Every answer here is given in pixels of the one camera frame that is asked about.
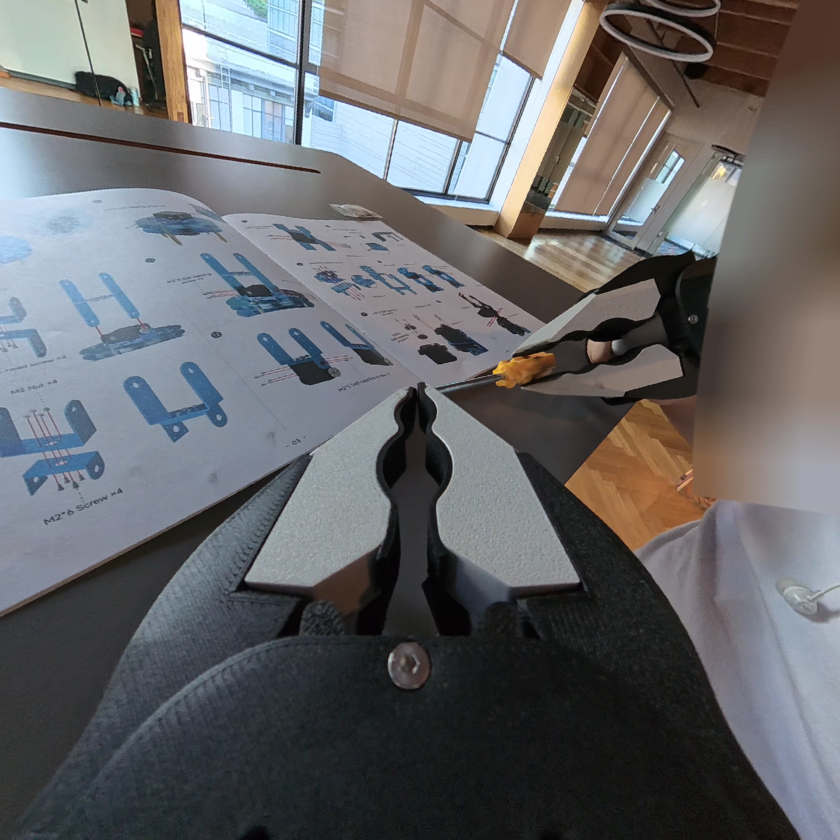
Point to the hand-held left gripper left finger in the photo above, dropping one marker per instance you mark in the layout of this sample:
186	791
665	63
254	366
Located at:
308	518

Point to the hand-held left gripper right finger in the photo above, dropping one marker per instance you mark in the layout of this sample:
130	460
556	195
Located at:
505	518

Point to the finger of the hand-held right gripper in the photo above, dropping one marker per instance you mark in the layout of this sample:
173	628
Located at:
604	305
643	374

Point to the dark desk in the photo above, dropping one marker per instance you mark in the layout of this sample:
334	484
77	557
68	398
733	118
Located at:
499	262

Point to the person's right hand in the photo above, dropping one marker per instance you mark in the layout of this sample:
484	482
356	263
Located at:
598	352

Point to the glass door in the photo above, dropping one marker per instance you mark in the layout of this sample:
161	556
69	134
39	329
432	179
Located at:
656	190

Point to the wooden pillar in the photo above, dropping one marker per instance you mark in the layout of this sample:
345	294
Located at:
544	164

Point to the beige roller blinds row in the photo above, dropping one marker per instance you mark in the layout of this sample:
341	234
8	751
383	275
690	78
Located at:
610	151

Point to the open assembly instruction booklet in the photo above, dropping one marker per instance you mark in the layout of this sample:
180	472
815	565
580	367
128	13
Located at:
164	367

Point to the small clear plastic bag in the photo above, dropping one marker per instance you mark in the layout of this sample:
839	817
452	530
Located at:
354	211

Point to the person's white shirt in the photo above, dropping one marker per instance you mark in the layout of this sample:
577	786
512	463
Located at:
741	656

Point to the wide beige roller blind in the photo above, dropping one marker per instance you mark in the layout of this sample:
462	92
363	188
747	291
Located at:
407	59

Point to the large paned window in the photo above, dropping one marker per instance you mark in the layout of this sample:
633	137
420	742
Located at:
249	98

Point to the black bag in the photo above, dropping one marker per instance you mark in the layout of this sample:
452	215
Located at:
98	85

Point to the wooden window frame post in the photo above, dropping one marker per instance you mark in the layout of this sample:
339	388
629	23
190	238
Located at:
172	65

